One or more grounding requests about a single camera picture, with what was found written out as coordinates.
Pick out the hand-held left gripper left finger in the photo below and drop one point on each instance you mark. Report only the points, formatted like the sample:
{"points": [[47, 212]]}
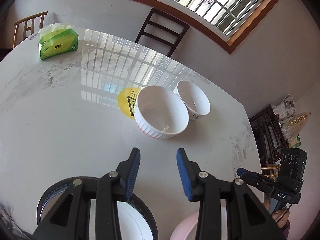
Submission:
{"points": [[132, 170]]}

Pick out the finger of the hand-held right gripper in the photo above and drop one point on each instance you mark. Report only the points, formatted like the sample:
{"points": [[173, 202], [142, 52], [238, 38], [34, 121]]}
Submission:
{"points": [[255, 178]]}

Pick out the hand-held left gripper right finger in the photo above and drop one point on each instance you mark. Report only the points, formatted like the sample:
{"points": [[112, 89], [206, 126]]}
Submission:
{"points": [[182, 172]]}

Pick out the white floral plate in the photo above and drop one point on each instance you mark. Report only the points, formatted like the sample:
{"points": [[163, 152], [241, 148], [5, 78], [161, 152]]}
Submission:
{"points": [[130, 220]]}

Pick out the pink bowl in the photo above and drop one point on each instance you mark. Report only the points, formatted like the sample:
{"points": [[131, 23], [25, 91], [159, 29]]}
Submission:
{"points": [[185, 227]]}

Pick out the white ribbed bowl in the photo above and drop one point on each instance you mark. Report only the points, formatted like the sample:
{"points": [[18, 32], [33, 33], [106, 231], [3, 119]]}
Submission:
{"points": [[160, 112]]}

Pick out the white bowl with cartoon print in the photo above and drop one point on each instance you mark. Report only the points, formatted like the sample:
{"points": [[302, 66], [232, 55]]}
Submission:
{"points": [[193, 98]]}

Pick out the large blue patterned plate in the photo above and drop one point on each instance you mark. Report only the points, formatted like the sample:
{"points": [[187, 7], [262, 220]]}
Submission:
{"points": [[46, 197]]}

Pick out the person's right forearm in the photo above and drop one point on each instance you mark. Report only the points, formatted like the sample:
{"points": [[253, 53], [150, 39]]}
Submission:
{"points": [[287, 230]]}

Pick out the person's right hand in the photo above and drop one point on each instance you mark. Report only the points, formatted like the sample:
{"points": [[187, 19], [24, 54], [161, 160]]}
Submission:
{"points": [[281, 216]]}

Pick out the green box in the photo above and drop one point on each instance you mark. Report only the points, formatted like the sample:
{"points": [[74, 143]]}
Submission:
{"points": [[297, 142]]}

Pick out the dark wooden cabinet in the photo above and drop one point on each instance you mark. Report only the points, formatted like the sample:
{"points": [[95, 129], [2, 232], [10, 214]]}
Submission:
{"points": [[267, 135]]}

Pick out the gold ornament in clear bag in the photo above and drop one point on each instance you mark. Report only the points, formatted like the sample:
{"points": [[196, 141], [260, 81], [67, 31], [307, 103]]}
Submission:
{"points": [[296, 125]]}

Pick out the yellow round sticker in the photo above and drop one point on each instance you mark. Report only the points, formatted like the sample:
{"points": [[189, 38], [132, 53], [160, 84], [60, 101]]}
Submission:
{"points": [[126, 101]]}

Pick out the dark wooden chair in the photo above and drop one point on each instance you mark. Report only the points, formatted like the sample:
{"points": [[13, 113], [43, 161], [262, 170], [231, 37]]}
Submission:
{"points": [[162, 27]]}

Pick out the green tissue pack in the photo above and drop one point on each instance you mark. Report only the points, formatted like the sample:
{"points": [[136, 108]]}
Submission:
{"points": [[57, 43]]}

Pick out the light wooden chair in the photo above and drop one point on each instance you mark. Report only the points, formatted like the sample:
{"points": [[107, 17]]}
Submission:
{"points": [[30, 20]]}

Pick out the yellow wooden frame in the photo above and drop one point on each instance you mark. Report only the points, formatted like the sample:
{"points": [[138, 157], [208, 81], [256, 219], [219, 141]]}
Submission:
{"points": [[269, 170]]}

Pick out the barred window with wooden frame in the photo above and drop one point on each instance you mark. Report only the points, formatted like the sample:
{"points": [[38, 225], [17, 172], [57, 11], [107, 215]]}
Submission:
{"points": [[175, 7]]}

